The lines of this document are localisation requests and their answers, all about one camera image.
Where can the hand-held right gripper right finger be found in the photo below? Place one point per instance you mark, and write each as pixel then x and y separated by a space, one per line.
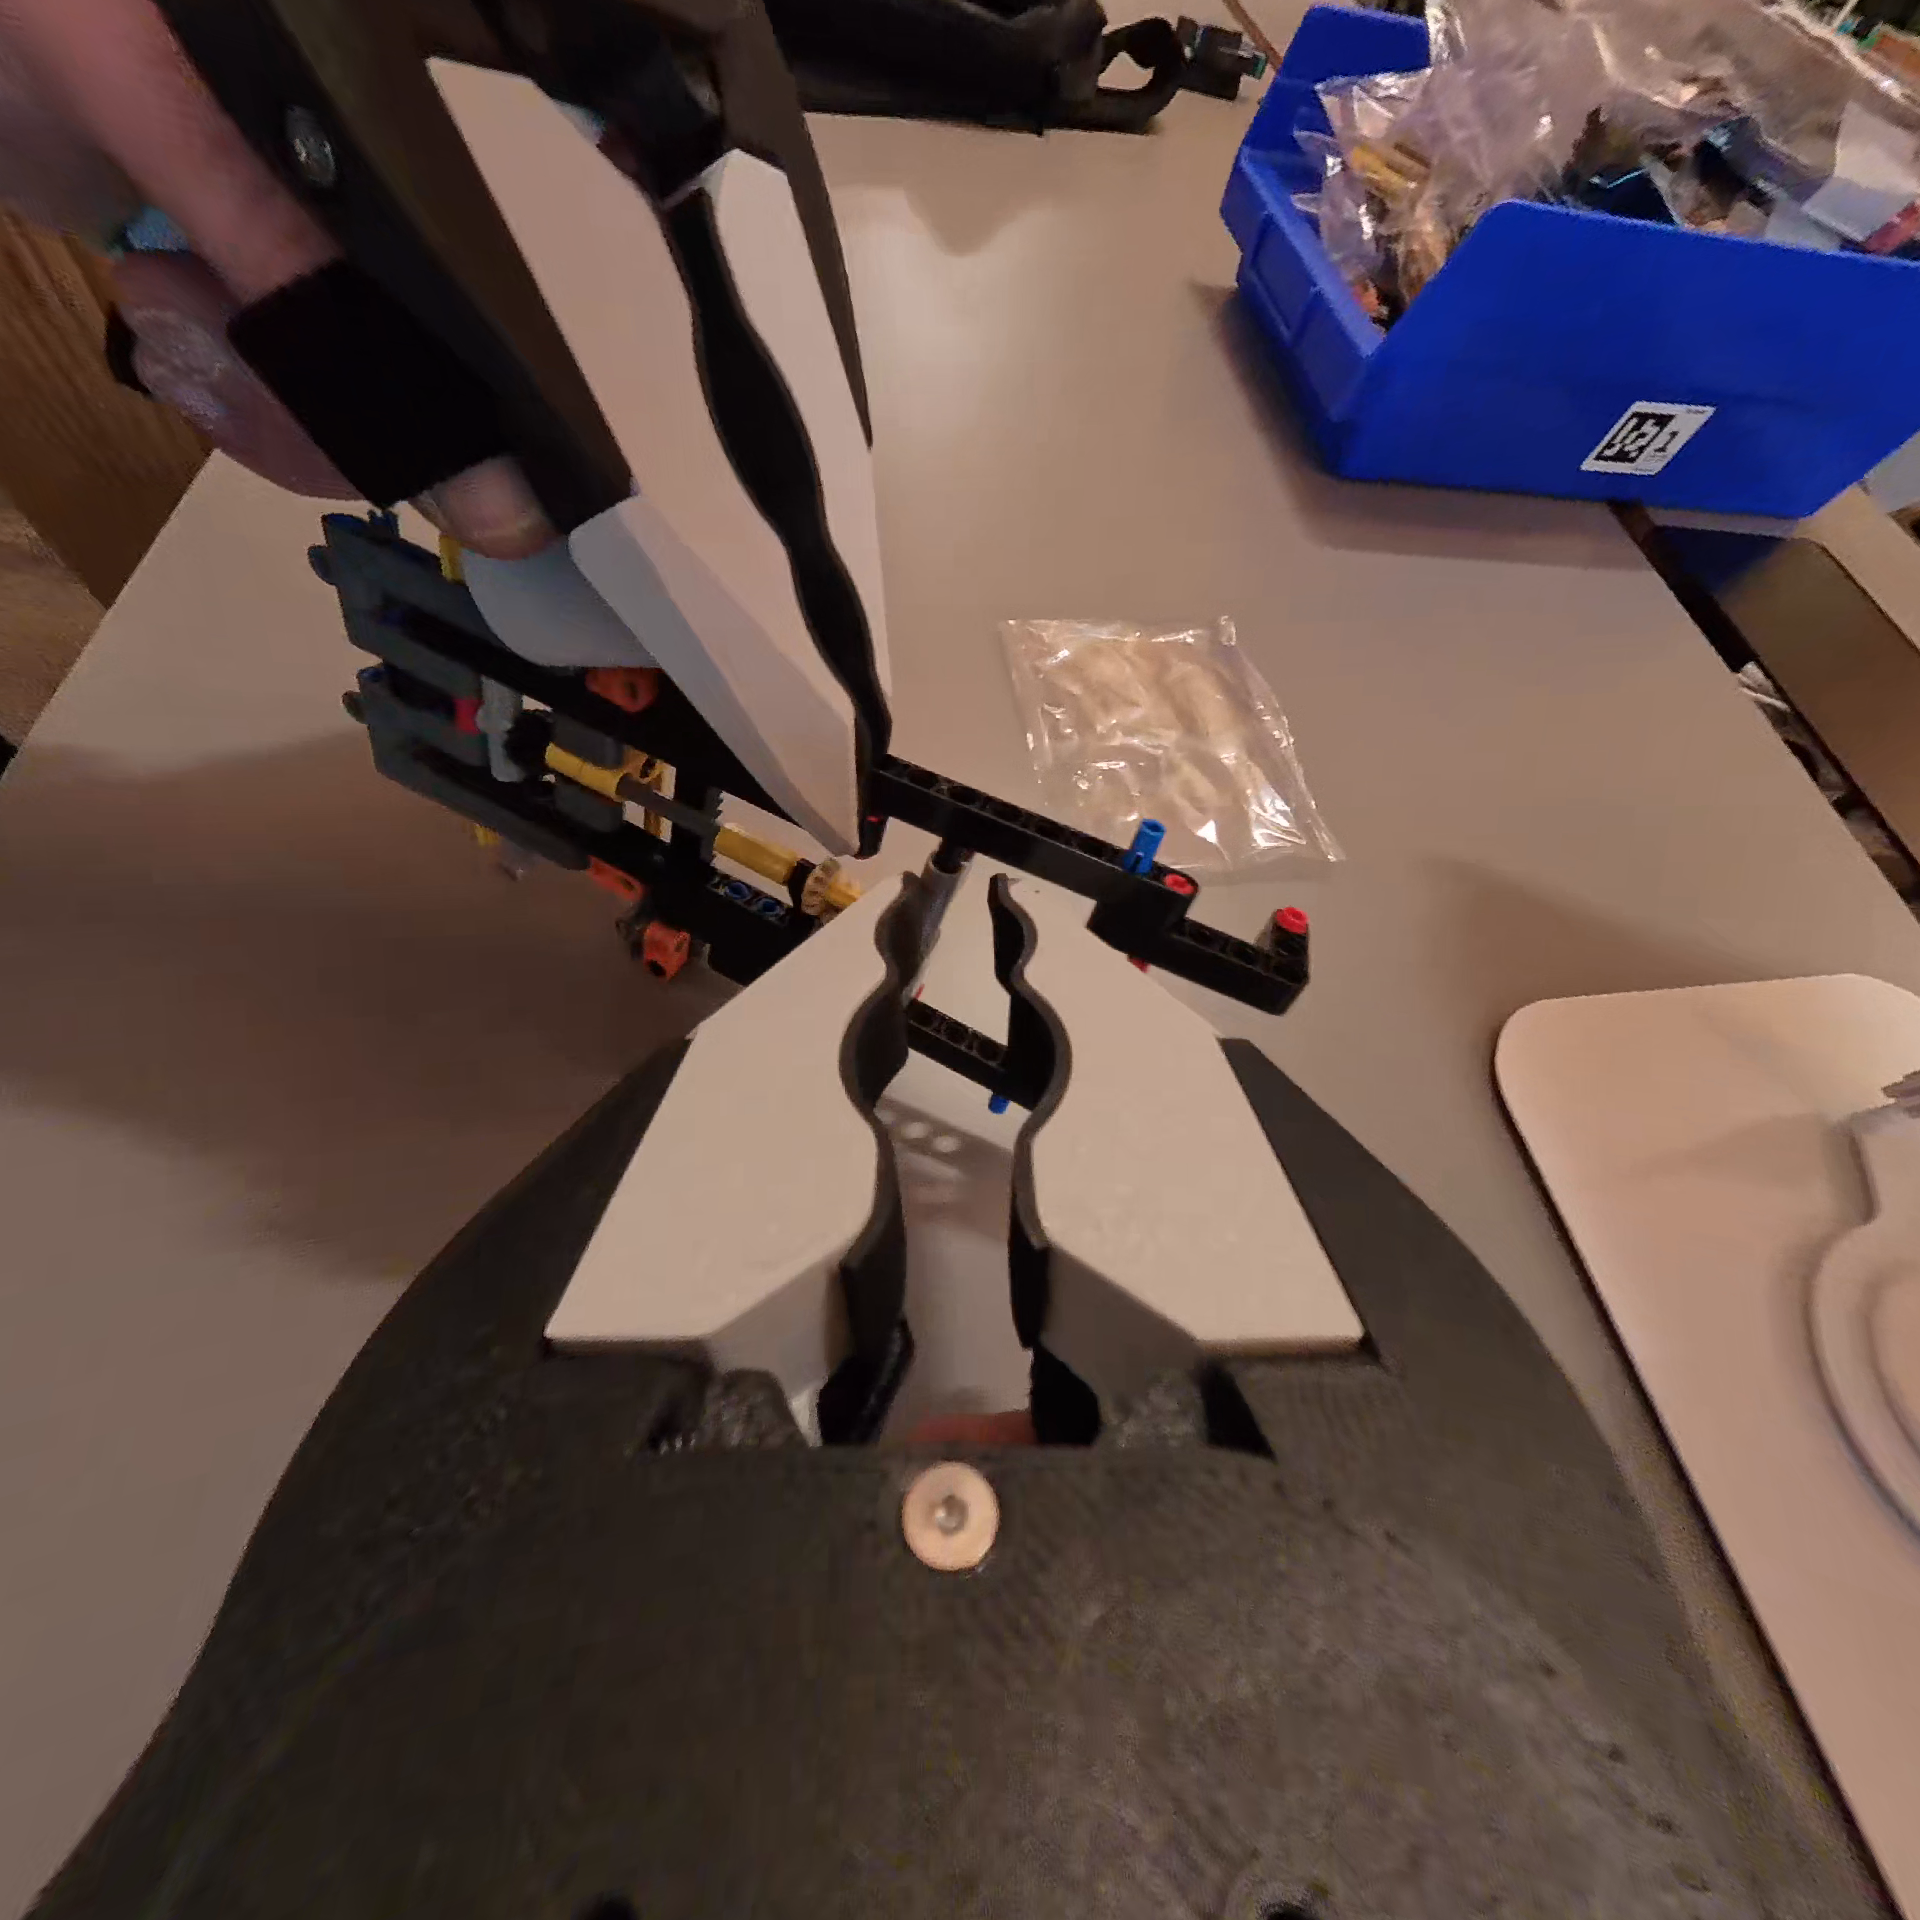
pixel 1185 1201

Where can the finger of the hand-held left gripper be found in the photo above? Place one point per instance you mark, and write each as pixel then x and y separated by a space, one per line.
pixel 721 628
pixel 810 329

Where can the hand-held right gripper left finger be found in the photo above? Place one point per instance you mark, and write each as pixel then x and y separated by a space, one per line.
pixel 721 1201

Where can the black lego technic assembly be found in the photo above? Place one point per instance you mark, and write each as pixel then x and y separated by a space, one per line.
pixel 991 819

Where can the clear bags of lego pieces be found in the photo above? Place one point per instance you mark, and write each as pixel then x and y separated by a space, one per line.
pixel 1577 105

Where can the person's left hand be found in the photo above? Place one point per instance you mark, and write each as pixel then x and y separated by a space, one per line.
pixel 90 120

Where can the black device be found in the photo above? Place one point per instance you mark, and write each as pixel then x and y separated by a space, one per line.
pixel 974 75

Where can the clear plastic bag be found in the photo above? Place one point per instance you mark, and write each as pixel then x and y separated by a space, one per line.
pixel 1171 733

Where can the white tray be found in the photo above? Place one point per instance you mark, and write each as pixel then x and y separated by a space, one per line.
pixel 1651 1141

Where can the blue plastic bin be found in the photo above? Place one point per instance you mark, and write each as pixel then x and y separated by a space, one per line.
pixel 1500 360

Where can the pale grey flat object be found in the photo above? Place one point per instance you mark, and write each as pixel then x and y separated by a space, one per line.
pixel 1876 1320

